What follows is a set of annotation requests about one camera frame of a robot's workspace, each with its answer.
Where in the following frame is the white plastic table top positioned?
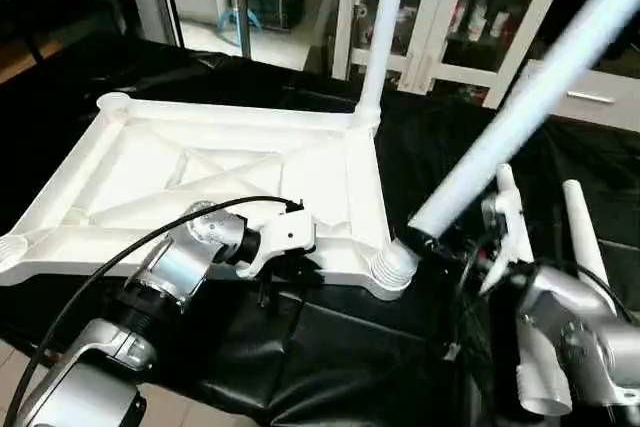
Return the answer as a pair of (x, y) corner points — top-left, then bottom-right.
(0, 91), (417, 304)

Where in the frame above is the light blue plastic object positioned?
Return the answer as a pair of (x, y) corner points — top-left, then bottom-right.
(218, 7), (265, 36)

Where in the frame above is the white drawer unit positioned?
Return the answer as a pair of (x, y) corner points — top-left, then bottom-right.
(518, 57), (640, 134)

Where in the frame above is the black plastic mat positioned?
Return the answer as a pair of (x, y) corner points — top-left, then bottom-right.
(0, 35), (640, 427)

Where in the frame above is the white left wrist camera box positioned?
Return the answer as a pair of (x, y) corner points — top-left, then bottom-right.
(236, 207), (318, 282)

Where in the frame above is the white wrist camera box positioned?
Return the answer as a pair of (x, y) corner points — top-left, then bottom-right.
(236, 207), (318, 282)
(480, 190), (538, 300)

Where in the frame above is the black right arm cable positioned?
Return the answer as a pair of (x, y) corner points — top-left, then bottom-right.
(444, 237), (631, 363)

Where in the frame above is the white plastic table leg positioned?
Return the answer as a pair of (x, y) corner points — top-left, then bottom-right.
(369, 0), (640, 295)
(354, 0), (412, 134)
(495, 161), (578, 419)
(561, 178), (613, 290)

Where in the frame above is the white glass-door cabinet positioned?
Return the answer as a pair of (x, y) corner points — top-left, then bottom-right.
(332, 0), (573, 110)

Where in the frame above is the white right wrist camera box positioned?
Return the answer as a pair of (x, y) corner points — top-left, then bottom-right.
(480, 190), (538, 300)

